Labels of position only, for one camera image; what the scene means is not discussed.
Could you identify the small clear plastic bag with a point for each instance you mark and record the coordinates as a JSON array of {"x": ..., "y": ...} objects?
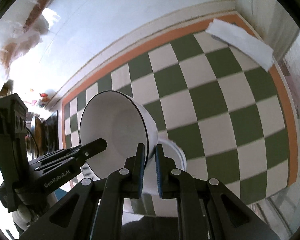
[{"x": 37, "y": 10}]

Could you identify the white bowl with black rim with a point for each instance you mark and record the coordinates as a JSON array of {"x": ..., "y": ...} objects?
[{"x": 115, "y": 125}]

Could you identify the folded white towel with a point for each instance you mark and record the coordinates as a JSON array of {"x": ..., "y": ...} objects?
[{"x": 240, "y": 42}]

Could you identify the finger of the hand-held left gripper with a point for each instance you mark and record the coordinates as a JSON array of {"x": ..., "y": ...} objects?
[{"x": 90, "y": 150}]

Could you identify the green white checkered tablecloth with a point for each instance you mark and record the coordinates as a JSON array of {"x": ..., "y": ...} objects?
[{"x": 215, "y": 105}]

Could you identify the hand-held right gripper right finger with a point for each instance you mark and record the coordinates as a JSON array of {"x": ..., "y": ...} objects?
[{"x": 158, "y": 170}]

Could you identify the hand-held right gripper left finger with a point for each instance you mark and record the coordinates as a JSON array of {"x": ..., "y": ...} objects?
[{"x": 141, "y": 170}]

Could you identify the white bowl with blue dots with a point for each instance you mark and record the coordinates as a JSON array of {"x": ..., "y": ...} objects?
[{"x": 172, "y": 162}]

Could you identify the large clear plastic bag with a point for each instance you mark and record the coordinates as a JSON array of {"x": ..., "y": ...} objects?
[{"x": 10, "y": 55}]

